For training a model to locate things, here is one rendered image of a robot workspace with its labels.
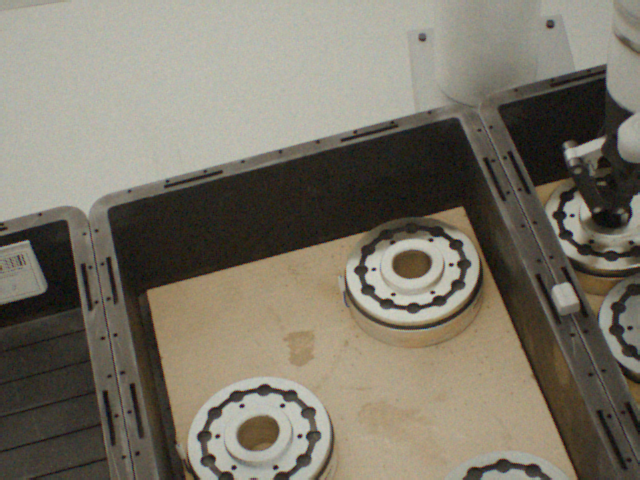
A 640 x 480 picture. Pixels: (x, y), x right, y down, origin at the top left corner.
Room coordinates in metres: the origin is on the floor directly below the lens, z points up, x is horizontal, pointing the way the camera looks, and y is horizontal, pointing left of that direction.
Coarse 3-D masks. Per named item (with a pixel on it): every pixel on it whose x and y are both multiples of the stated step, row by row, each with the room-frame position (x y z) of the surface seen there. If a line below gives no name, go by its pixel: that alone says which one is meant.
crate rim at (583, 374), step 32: (384, 128) 0.76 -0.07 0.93; (416, 128) 0.76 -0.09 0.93; (480, 128) 0.74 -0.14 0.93; (256, 160) 0.75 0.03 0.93; (288, 160) 0.75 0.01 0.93; (480, 160) 0.71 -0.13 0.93; (128, 192) 0.75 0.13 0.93; (160, 192) 0.74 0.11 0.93; (512, 192) 0.68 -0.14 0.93; (96, 224) 0.72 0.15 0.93; (512, 224) 0.65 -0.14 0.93; (96, 256) 0.69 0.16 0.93; (544, 288) 0.60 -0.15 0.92; (128, 320) 0.63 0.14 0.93; (128, 352) 0.60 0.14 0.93; (576, 352) 0.53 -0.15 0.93; (128, 384) 0.57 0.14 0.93; (576, 384) 0.51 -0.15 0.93; (128, 416) 0.55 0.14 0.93; (608, 416) 0.48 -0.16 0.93; (608, 448) 0.46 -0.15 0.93
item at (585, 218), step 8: (632, 200) 0.70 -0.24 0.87; (584, 208) 0.70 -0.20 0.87; (632, 208) 0.69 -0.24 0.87; (584, 216) 0.69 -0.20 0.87; (632, 216) 0.68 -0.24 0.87; (584, 224) 0.69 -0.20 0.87; (592, 224) 0.68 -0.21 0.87; (632, 224) 0.68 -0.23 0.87; (592, 232) 0.68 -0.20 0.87; (600, 232) 0.67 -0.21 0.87; (608, 232) 0.67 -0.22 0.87; (616, 232) 0.67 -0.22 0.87; (624, 232) 0.67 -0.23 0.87; (632, 232) 0.67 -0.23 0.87; (608, 240) 0.67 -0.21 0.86; (616, 240) 0.67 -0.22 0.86
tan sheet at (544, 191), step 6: (564, 180) 0.76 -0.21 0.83; (540, 186) 0.76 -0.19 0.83; (546, 186) 0.76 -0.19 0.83; (552, 186) 0.76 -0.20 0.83; (540, 192) 0.76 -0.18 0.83; (546, 192) 0.76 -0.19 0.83; (540, 198) 0.75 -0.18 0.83; (546, 198) 0.75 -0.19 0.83; (588, 294) 0.65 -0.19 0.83; (588, 300) 0.64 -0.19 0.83; (594, 300) 0.64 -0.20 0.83; (600, 300) 0.64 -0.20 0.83; (594, 306) 0.64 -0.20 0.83; (600, 306) 0.64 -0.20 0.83; (594, 312) 0.63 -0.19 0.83; (636, 402) 0.55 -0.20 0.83
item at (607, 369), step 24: (576, 72) 0.78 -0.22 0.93; (600, 72) 0.78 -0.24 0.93; (504, 96) 0.77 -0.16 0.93; (528, 96) 0.77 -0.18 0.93; (552, 96) 0.77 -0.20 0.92; (504, 144) 0.72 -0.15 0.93; (504, 168) 0.70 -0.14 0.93; (528, 216) 0.65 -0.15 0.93; (552, 240) 0.62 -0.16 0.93; (552, 264) 0.60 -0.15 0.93; (576, 288) 0.58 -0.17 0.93; (576, 312) 0.56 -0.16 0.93; (600, 336) 0.54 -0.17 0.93; (600, 360) 0.52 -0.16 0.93; (624, 384) 0.50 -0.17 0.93; (624, 408) 0.48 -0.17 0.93; (624, 432) 0.47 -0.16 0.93
